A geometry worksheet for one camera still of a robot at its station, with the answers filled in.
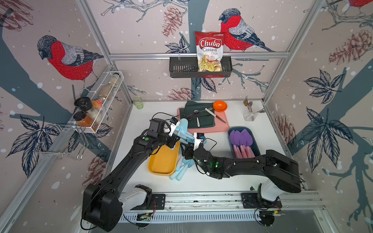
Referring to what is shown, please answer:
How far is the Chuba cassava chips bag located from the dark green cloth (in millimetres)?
337

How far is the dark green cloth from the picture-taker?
1088mm

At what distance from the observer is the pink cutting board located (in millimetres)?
1013

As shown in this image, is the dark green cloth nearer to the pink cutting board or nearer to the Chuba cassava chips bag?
the pink cutting board

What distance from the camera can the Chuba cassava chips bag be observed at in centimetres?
83
